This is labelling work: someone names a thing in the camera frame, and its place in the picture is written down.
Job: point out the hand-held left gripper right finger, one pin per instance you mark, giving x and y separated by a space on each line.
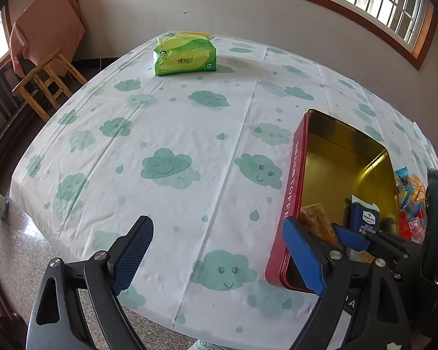
303 257

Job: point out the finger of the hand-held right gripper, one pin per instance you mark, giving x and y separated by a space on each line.
350 237

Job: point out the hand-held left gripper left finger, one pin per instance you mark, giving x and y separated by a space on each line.
131 253

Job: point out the navy cracker packet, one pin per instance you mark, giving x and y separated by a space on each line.
365 218

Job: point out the red tin box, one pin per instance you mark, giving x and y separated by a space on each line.
335 153

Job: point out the red snack packet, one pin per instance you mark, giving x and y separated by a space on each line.
407 228

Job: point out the clear peanut snack packet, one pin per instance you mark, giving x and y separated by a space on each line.
315 218

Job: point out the light blue snack packet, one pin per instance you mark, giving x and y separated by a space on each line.
408 198

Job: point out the cloud print tablecloth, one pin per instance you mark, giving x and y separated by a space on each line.
189 124

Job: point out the dark wooden furniture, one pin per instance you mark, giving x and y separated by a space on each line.
0 317

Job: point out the dark wooden bench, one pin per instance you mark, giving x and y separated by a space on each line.
0 109

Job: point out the wooden chair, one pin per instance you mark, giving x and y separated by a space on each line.
40 80

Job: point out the green tissue pack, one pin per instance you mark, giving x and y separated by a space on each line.
184 54

